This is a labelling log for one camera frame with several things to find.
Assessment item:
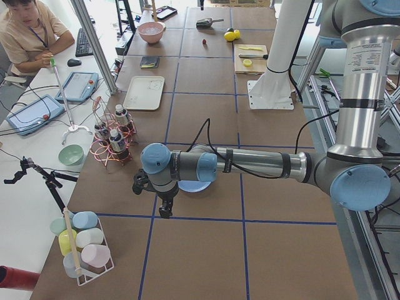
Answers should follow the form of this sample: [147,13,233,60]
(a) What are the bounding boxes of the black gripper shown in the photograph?
[132,169,179,218]

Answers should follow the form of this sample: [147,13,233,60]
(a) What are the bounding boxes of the blue plate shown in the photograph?
[178,181,211,193]

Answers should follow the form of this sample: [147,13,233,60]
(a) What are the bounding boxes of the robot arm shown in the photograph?
[132,1,399,218]

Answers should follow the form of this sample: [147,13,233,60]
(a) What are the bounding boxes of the white cup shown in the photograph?
[76,227,104,248]

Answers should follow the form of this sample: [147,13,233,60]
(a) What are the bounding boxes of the blue cup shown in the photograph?
[72,211,98,229]

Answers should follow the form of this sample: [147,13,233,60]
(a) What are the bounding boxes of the bottle white cap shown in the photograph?
[109,129,129,161]
[115,104,129,127]
[94,121,109,146]

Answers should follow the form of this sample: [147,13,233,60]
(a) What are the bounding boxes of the pink cup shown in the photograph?
[81,244,111,268]

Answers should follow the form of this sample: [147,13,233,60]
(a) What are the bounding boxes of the yellow cup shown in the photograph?
[58,229,72,256]

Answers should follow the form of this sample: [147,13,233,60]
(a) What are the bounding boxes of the green bowl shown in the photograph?
[58,144,84,166]

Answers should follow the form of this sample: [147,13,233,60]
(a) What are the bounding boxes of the cream bear tray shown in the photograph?
[122,76,165,111]

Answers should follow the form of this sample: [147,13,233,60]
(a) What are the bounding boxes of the black tripod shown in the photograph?
[3,156,79,216]

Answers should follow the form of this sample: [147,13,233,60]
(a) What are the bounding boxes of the reacher grabber stick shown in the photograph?
[50,57,93,145]

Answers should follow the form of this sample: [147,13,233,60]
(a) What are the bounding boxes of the grey yellow cloth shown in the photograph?
[140,56,160,69]

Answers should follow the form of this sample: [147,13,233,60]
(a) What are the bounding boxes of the teach pendant far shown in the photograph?
[62,72,99,103]

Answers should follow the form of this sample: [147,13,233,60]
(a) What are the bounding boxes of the teach pendant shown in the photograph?
[62,72,99,103]
[6,94,64,136]

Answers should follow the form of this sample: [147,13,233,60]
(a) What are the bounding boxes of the wooden cutting board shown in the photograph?
[234,44,268,74]

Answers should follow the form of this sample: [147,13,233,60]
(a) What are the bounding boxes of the teach pendant near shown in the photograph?
[6,94,64,136]

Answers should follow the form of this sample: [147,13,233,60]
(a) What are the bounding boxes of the lemon half slice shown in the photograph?
[242,59,253,67]

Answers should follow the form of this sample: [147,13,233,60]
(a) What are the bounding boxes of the black mouse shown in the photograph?
[67,58,82,68]

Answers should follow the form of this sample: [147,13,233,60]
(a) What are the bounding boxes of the yellow plastic knife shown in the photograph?
[238,46,263,51]

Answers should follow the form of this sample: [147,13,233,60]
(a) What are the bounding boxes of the black keyboard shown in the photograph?
[75,28,93,57]

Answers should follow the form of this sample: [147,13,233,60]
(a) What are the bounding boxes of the steel rod black tip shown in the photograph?
[239,54,269,60]

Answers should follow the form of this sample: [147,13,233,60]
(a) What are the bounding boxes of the yellow lemon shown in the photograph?
[224,31,236,42]
[234,29,241,39]

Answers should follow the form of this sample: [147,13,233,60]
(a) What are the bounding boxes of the metal scoop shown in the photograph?
[196,17,224,29]

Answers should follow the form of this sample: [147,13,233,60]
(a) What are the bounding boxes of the seated person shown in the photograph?
[1,1,75,76]

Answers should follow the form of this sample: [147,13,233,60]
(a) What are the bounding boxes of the copper wire bottle rack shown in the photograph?
[90,96,137,166]

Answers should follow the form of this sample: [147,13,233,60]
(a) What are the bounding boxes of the white wire cup basket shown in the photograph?
[62,208,114,286]

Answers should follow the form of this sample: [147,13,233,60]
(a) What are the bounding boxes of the aluminium frame post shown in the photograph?
[71,0,118,95]

